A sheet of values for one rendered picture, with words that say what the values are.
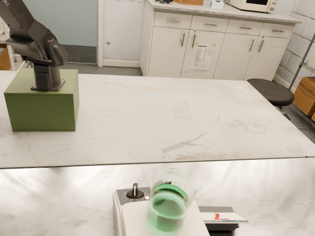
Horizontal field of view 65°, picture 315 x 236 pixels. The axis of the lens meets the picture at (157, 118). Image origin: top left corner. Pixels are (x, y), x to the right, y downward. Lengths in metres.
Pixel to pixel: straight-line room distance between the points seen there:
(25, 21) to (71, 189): 0.33
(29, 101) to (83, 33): 2.66
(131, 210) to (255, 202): 0.30
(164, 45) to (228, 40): 0.73
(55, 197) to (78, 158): 0.11
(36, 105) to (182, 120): 0.40
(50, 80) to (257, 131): 0.60
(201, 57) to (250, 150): 2.29
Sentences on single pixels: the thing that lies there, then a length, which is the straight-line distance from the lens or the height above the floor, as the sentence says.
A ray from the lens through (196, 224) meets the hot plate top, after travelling 0.40.
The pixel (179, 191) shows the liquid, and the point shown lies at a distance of 0.38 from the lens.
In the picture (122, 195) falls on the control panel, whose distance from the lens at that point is 0.47.
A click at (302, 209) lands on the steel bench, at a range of 0.64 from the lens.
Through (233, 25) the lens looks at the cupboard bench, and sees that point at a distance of 2.97.
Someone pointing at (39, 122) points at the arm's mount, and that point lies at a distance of 0.68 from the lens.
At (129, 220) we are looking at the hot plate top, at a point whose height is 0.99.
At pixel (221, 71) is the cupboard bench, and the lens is 3.12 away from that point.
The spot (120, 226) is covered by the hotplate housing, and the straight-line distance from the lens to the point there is 0.41.
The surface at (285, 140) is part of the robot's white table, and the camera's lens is 0.84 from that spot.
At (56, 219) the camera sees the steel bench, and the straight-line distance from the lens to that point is 0.51.
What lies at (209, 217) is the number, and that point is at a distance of 0.49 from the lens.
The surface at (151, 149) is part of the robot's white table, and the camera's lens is 0.63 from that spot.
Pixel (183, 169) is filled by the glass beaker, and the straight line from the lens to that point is 0.36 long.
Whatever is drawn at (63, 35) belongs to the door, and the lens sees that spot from 3.30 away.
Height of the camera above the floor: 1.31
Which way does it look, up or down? 33 degrees down
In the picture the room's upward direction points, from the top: 9 degrees clockwise
